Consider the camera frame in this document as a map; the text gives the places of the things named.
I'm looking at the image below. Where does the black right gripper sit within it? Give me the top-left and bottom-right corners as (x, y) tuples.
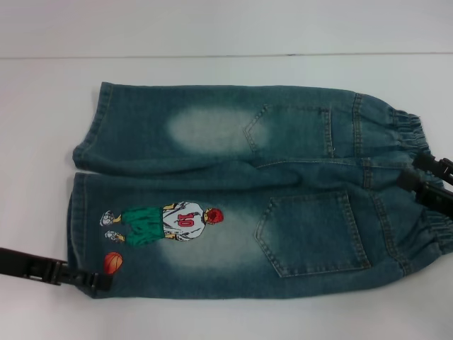
(398, 154), (453, 216)

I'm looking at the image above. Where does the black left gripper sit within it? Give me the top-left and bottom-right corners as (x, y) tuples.
(0, 247), (114, 292)

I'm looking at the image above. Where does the blue denim shorts basketball print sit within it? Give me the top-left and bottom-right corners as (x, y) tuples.
(67, 81), (453, 300)

